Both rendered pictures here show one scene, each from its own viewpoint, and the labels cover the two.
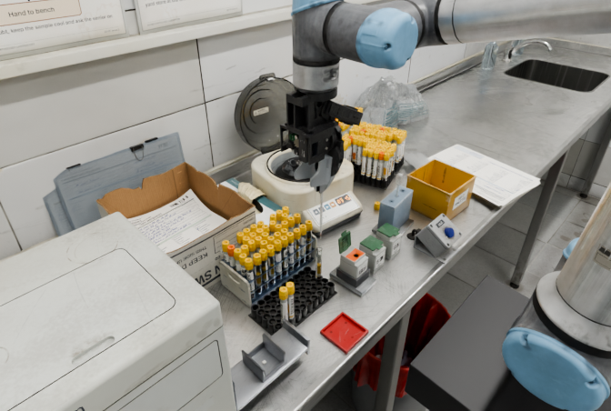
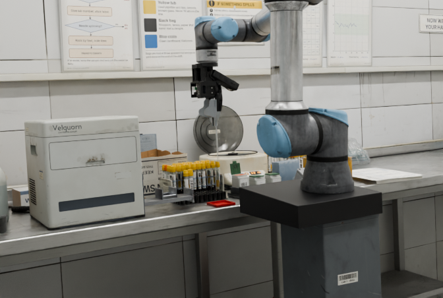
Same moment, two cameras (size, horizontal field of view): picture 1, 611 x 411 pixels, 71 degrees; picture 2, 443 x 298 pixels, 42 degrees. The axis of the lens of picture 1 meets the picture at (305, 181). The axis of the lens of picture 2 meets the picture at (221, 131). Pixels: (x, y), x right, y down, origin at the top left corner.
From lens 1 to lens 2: 1.39 m
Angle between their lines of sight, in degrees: 33
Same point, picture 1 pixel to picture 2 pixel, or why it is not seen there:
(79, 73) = (106, 86)
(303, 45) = (197, 41)
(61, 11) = (104, 55)
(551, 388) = (269, 142)
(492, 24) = (265, 18)
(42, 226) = not seen: hidden behind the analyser
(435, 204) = not seen: hidden behind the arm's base
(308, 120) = (201, 76)
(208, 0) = (182, 59)
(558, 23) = not seen: hidden behind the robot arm
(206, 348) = (130, 138)
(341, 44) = (207, 33)
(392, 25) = (221, 20)
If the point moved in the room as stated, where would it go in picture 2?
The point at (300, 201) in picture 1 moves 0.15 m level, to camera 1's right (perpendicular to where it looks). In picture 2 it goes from (222, 165) to (261, 165)
